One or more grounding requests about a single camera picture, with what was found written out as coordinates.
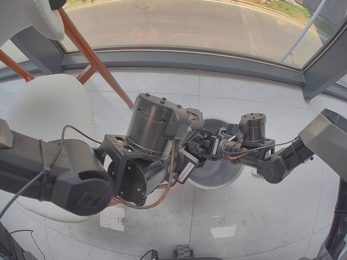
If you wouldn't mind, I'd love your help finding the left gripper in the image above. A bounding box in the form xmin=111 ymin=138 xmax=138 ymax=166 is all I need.
xmin=162 ymin=148 xmax=200 ymax=186

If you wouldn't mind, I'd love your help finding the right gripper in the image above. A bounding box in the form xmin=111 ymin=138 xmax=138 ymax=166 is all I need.
xmin=209 ymin=135 xmax=245 ymax=164

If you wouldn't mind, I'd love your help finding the black plastic bag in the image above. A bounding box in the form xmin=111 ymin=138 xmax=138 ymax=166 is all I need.
xmin=184 ymin=107 xmax=231 ymax=168

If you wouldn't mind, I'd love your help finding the white trash bin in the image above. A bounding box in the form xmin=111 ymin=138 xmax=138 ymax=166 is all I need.
xmin=187 ymin=115 xmax=245 ymax=191

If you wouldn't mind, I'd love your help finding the window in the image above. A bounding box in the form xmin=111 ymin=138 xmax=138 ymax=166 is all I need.
xmin=0 ymin=0 xmax=347 ymax=102

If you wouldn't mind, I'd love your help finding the white cushioned wooden chair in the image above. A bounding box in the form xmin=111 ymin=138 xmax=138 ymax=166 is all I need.
xmin=0 ymin=0 xmax=134 ymax=224

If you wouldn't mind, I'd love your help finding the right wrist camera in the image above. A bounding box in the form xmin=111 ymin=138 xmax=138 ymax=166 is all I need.
xmin=226 ymin=123 xmax=242 ymax=137

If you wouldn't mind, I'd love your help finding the black cable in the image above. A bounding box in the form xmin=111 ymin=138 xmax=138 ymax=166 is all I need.
xmin=140 ymin=249 xmax=159 ymax=260
xmin=10 ymin=229 xmax=42 ymax=260
xmin=0 ymin=125 xmax=104 ymax=219

